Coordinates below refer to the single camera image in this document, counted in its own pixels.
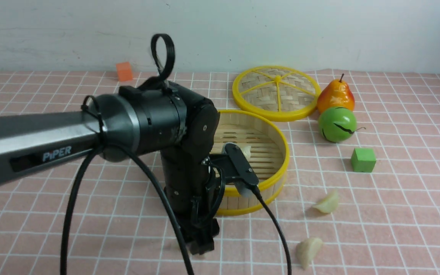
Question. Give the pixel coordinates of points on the green foam cube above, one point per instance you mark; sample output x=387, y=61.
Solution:
x=363, y=160

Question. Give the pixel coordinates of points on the green toy apple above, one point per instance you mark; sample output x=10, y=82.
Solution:
x=337, y=124

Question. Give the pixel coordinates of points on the yellow woven steamer lid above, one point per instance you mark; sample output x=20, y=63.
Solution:
x=277, y=93

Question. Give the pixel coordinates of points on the yellow-rimmed bamboo steamer tray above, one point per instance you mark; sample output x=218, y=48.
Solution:
x=269, y=150

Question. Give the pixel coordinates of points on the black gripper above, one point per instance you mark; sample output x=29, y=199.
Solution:
x=190, y=189

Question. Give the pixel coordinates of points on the pink checkered tablecloth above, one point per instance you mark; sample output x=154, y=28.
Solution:
x=387, y=222

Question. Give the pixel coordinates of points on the cream white dumpling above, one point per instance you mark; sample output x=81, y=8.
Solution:
x=307, y=250

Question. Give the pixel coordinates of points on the orange-yellow toy pear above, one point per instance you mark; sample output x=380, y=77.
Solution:
x=336, y=94

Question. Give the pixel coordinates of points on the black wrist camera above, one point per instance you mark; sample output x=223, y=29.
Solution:
x=235, y=170

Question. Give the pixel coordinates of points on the pale green dumpling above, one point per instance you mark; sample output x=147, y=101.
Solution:
x=328, y=204

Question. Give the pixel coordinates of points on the orange foam cube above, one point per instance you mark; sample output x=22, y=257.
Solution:
x=124, y=71

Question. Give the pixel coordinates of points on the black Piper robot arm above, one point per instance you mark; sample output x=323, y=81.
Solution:
x=179, y=123

